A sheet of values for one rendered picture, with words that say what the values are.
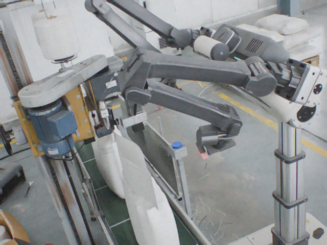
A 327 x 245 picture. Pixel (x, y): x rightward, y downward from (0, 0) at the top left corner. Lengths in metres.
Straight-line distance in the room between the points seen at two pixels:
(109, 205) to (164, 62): 1.70
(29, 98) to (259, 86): 0.97
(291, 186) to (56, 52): 1.22
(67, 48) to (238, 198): 1.88
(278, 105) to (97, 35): 3.57
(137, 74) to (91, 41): 3.77
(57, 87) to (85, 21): 3.02
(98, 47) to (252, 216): 2.90
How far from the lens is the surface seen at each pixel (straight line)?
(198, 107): 1.10
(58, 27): 1.61
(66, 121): 1.66
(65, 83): 1.71
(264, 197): 3.00
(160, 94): 1.03
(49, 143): 1.77
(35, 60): 4.64
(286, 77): 1.15
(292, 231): 2.03
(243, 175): 3.21
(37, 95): 1.64
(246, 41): 1.38
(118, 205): 2.52
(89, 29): 4.68
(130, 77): 0.96
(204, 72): 1.02
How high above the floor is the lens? 1.96
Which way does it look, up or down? 28 degrees down
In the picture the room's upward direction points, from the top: 11 degrees counter-clockwise
